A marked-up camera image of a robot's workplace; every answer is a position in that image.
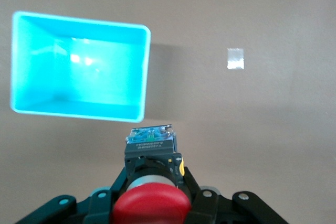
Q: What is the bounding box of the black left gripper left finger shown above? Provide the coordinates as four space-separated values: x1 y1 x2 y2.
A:
15 166 129 224

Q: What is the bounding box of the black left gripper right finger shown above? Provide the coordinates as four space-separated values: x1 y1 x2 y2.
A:
181 166 291 224

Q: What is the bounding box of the red mushroom push button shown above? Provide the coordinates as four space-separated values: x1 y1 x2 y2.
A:
111 123 192 224

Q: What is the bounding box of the cyan plastic box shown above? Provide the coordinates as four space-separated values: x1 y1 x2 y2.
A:
10 10 152 123

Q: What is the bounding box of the clear tape patch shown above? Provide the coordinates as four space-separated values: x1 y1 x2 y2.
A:
226 48 245 70

